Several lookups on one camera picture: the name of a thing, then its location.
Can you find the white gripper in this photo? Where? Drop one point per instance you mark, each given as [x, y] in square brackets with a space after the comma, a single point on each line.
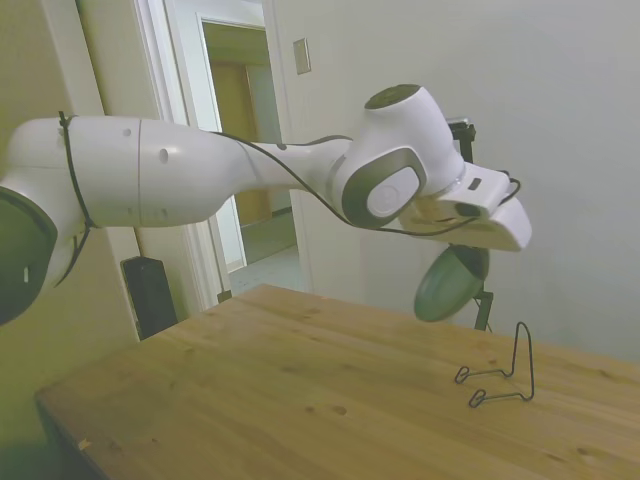
[510, 230]

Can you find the dark green plate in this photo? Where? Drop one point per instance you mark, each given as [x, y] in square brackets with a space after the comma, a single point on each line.
[445, 290]

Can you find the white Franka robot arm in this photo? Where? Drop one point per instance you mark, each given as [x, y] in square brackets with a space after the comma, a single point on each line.
[150, 170]

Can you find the black speaker box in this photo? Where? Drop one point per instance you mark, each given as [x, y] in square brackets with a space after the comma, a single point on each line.
[150, 300]

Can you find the black camera tripod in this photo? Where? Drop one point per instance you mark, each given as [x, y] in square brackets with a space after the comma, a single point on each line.
[484, 310]

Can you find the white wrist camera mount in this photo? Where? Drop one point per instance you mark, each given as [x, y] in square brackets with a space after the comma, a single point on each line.
[480, 192]

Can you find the beige light switch plate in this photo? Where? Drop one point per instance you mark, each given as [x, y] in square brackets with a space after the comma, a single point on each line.
[301, 56]

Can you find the white door frame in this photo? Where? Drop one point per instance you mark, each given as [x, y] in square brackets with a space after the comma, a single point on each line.
[165, 50]

